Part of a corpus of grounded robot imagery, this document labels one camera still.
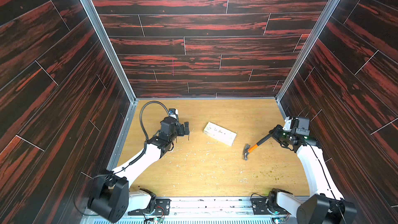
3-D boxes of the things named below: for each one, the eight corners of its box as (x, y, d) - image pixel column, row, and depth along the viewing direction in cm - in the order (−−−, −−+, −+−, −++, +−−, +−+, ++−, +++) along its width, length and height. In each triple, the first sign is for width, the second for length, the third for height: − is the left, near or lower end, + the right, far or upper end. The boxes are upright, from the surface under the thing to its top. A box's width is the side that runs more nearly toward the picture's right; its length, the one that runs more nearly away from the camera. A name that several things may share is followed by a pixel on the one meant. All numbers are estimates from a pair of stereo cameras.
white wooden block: (202, 133, 102) (202, 130, 99) (208, 123, 107) (208, 120, 104) (232, 147, 96) (233, 144, 93) (236, 136, 101) (238, 132, 98)
